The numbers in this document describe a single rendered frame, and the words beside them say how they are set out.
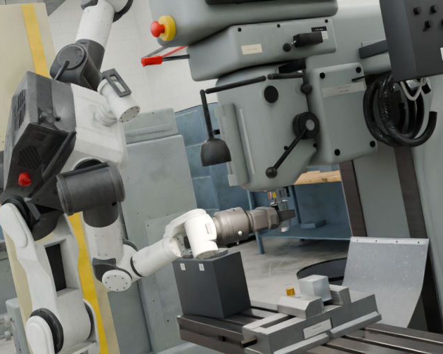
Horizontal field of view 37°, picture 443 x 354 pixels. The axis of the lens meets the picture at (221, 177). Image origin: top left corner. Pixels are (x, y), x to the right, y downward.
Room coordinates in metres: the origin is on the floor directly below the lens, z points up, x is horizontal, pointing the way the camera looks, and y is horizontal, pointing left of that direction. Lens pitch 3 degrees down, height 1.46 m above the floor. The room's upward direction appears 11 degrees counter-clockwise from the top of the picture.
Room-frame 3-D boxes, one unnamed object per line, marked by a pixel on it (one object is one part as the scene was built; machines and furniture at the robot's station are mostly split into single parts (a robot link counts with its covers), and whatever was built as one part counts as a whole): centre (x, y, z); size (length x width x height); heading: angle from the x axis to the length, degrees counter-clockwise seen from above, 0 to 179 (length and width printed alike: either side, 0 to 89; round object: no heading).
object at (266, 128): (1.77, -0.14, 1.47); 0.21 x 0.19 x 0.32; 31
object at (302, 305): (1.67, -0.13, 1.01); 0.12 x 0.06 x 0.04; 29
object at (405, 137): (1.74, -0.47, 1.45); 0.18 x 0.16 x 0.21; 121
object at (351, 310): (1.69, -0.15, 0.97); 0.35 x 0.15 x 0.11; 119
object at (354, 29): (2.03, -0.56, 1.66); 0.80 x 0.23 x 0.20; 121
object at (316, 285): (1.70, -0.18, 1.03); 0.06 x 0.05 x 0.06; 29
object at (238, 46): (1.79, -0.17, 1.68); 0.34 x 0.24 x 0.10; 121
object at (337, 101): (1.87, -0.30, 1.47); 0.24 x 0.19 x 0.26; 31
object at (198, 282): (2.14, 0.10, 1.02); 0.22 x 0.12 x 0.20; 40
